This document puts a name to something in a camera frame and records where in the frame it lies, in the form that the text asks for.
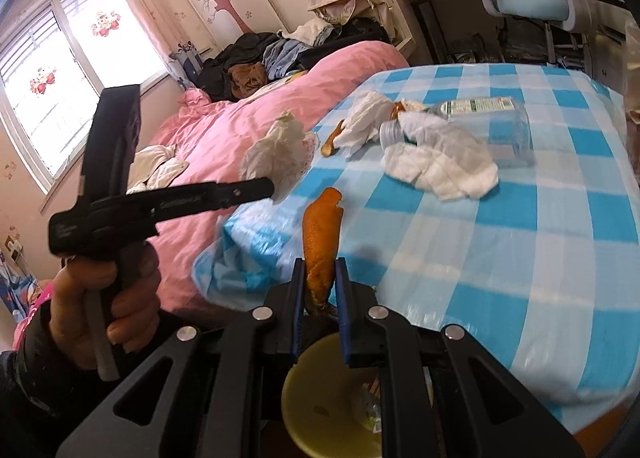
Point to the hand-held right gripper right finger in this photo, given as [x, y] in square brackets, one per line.
[346, 323]

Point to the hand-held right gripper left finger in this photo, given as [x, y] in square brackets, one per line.
[295, 318]

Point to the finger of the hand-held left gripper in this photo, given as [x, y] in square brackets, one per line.
[215, 195]

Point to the long orange peel strip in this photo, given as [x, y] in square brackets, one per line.
[317, 238]

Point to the yellow round bin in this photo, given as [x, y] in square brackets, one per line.
[320, 413]

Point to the person's left forearm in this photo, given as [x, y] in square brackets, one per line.
[40, 388]

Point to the person's left hand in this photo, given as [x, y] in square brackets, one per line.
[70, 318]

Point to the white cloth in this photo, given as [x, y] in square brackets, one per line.
[160, 167]

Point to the pink blanket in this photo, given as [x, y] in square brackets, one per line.
[210, 137]

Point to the window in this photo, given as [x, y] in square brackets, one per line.
[60, 72]

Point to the crumpled wrapper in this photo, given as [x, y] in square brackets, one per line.
[365, 408]

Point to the brown garment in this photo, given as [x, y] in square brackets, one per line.
[246, 80]

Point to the curled orange peel piece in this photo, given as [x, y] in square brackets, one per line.
[330, 145]

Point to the pink curtain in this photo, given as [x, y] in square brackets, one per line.
[150, 2]

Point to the blue checked tablecloth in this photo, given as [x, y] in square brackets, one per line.
[475, 263]

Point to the pile of dark clothes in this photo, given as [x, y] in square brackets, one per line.
[250, 50]

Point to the white paper napkin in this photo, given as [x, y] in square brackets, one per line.
[362, 117]

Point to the large white tissue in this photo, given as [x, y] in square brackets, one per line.
[450, 167]

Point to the small orange peel piece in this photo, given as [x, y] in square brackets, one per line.
[396, 110]

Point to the beige cloth bag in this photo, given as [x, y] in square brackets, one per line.
[345, 2]

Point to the clear plastic bottle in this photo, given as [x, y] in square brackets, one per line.
[510, 137]

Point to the blue desk chair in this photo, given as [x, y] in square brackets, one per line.
[530, 2]

